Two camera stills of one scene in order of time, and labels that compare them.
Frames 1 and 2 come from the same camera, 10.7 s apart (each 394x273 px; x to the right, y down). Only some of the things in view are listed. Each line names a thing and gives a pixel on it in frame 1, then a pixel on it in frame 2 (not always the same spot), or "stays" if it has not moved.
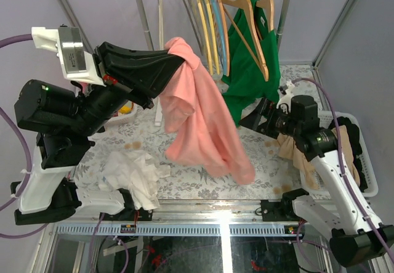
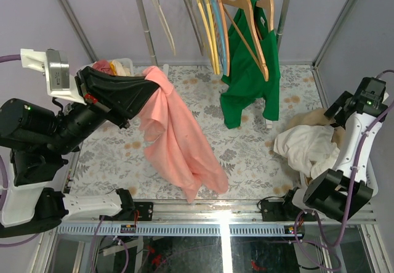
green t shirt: [253, 66] stays
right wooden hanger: [267, 1] stays
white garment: [138, 172] → [310, 149]
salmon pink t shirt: [201, 129] → [179, 146]
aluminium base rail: [186, 218] stays
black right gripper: [266, 108] → [341, 102]
